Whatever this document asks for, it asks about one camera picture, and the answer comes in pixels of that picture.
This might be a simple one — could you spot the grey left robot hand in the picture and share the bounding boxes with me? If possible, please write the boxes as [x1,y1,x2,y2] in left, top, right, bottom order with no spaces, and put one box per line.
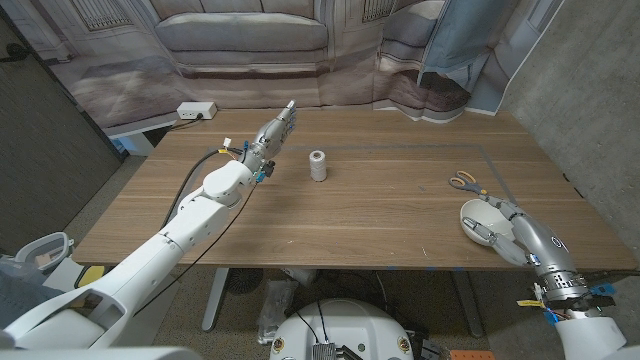
[241,98,298,174]

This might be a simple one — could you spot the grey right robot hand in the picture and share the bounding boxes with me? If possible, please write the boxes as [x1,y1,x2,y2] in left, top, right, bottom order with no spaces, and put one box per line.
[462,194,591,304]

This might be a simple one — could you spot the white bowl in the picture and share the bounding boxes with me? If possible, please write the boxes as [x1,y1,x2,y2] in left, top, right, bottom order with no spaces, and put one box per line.
[459,198,516,248]

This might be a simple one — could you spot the white thread spool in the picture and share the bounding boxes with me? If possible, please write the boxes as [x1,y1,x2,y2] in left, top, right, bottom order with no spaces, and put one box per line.
[308,149,328,183]

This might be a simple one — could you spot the white power strip box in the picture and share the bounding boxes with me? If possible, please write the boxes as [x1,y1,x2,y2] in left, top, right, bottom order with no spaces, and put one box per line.
[176,101,218,121]

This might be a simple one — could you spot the printed sofa room backdrop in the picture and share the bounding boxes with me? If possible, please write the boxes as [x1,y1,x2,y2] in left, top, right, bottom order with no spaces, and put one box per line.
[9,0,566,132]

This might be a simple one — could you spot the grey metal table leg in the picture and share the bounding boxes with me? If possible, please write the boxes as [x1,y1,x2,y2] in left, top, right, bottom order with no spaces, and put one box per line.
[201,268,230,332]
[449,269,485,339]

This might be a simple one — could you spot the orange box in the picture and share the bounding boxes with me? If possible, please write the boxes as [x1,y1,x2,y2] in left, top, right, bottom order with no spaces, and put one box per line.
[449,349,496,360]

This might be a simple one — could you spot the white low shelf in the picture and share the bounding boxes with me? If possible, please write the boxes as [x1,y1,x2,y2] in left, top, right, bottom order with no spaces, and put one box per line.
[104,118,179,157]

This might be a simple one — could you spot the black round fan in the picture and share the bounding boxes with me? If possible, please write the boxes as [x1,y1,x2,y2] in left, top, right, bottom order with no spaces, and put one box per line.
[224,268,265,296]

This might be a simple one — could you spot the clear plastic bag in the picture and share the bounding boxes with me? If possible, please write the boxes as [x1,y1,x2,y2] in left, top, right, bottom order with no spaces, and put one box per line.
[257,278,300,345]

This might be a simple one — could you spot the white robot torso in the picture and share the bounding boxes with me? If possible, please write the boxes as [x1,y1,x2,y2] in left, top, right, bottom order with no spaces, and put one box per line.
[268,298,415,360]

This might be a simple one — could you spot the grey white rimmed container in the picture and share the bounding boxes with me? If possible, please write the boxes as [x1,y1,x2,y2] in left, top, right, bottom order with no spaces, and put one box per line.
[13,231,75,275]

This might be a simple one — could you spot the person's leg in jeans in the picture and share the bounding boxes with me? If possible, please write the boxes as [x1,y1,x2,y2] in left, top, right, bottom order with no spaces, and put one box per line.
[0,272,61,326]

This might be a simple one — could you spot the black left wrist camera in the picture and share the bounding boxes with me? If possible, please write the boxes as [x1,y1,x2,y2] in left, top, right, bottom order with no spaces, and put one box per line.
[254,160,276,184]

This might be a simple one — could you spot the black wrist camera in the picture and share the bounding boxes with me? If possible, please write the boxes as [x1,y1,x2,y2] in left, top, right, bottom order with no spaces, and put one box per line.
[582,282,617,310]
[254,160,276,184]

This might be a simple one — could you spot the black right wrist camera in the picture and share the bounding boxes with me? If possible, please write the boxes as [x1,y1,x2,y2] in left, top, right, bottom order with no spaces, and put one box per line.
[582,282,617,310]

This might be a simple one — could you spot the black power strip cable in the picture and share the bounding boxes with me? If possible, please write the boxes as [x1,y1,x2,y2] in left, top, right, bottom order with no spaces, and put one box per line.
[167,113,205,132]

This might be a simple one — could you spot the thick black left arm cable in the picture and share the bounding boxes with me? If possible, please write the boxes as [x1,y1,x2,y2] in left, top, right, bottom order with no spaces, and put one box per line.
[162,148,244,229]

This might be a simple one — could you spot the scissors with yellow grey handles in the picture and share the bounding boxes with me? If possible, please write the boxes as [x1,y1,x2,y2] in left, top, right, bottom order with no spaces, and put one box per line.
[448,170,489,197]

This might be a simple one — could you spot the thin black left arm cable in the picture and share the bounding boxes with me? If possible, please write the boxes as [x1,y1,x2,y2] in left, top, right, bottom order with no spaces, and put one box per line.
[132,182,259,317]

